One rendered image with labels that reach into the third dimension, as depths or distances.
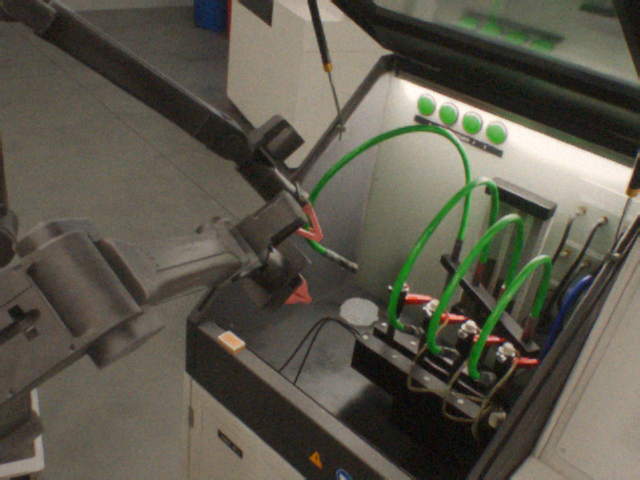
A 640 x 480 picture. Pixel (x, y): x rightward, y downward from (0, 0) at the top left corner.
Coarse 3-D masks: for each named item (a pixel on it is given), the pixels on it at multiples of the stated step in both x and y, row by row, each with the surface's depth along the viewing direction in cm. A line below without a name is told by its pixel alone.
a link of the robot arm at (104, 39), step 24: (24, 0) 90; (48, 0) 98; (24, 24) 91; (48, 24) 92; (72, 24) 95; (72, 48) 97; (96, 48) 98; (120, 48) 100; (96, 72) 100; (120, 72) 101; (144, 72) 102; (144, 96) 104; (168, 96) 105; (192, 96) 107; (192, 120) 107; (216, 120) 108; (216, 144) 110
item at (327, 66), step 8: (312, 0) 122; (312, 8) 123; (312, 16) 125; (320, 24) 126; (320, 32) 127; (320, 40) 128; (320, 48) 130; (328, 56) 131; (328, 64) 133; (328, 72) 134; (336, 96) 139; (336, 104) 140; (336, 128) 146; (344, 128) 145; (344, 136) 147
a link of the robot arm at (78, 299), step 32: (32, 256) 45; (64, 256) 46; (96, 256) 47; (0, 288) 44; (32, 288) 45; (64, 288) 45; (96, 288) 46; (0, 320) 44; (32, 320) 45; (64, 320) 45; (96, 320) 45; (128, 320) 48; (0, 352) 44; (32, 352) 44; (64, 352) 44; (0, 384) 44; (32, 384) 44; (0, 416) 59; (32, 416) 75; (0, 448) 70
